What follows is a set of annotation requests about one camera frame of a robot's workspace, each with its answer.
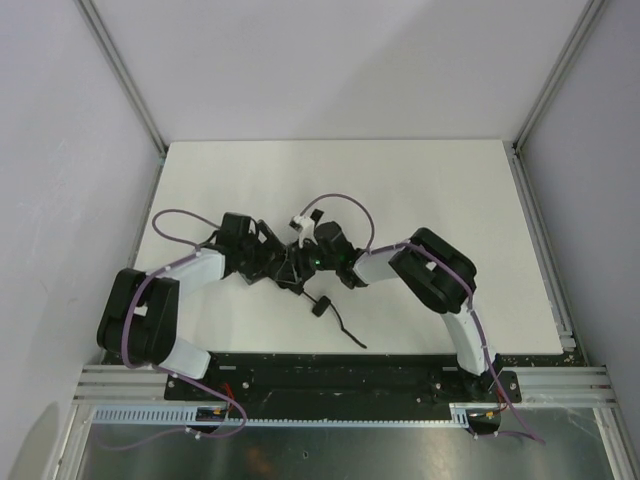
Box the right aluminium frame post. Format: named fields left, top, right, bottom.
left=512, top=0, right=609, bottom=152

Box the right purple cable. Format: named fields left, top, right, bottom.
left=299, top=193, right=546, bottom=446

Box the black folding umbrella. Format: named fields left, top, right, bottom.
left=274, top=239, right=369, bottom=350

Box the aluminium table edge rail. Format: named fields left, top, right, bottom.
left=503, top=141, right=579, bottom=352

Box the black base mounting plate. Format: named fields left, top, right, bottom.
left=163, top=351, right=522, bottom=420

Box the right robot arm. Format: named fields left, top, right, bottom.
left=270, top=222, right=498, bottom=381

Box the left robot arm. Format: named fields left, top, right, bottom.
left=97, top=213, right=286, bottom=380

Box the left aluminium frame post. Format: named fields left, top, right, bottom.
left=74, top=0, right=168, bottom=159

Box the grey slotted cable duct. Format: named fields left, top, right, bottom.
left=93, top=405, right=469, bottom=428

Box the aluminium frame post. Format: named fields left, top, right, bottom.
left=512, top=0, right=609, bottom=152
left=74, top=0, right=168, bottom=159

